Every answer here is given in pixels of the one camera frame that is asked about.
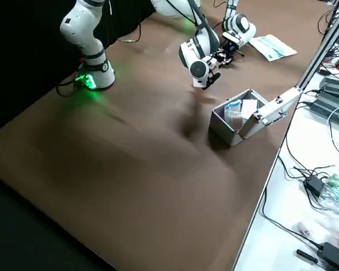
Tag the brown plaster packet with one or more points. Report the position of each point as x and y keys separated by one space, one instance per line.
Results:
x=236 y=123

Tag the white blue mask packet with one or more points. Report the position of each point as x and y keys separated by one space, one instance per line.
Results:
x=279 y=46
x=257 y=47

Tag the black cylindrical plug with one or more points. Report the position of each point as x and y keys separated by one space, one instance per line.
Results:
x=306 y=256

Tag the clear bag green parts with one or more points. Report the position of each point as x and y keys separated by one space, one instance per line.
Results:
x=334 y=186

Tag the small black adapter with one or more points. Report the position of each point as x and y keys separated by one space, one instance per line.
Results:
x=313 y=185

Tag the blue white medicine packet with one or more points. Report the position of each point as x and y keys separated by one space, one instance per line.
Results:
x=232 y=105

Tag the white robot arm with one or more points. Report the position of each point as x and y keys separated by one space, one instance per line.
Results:
x=250 y=35
x=82 y=34

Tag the large black charger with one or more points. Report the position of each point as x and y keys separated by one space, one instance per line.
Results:
x=332 y=252

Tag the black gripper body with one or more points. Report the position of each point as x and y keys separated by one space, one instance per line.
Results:
x=219 y=60
x=234 y=47

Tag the white side desk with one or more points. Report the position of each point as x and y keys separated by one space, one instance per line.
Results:
x=274 y=254

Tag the black power brick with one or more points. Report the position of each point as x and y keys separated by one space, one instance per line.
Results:
x=336 y=87
x=330 y=110

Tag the aluminium frame post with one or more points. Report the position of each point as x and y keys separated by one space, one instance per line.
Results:
x=319 y=56

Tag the silver aluminium case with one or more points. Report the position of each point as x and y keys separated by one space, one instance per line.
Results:
x=223 y=127

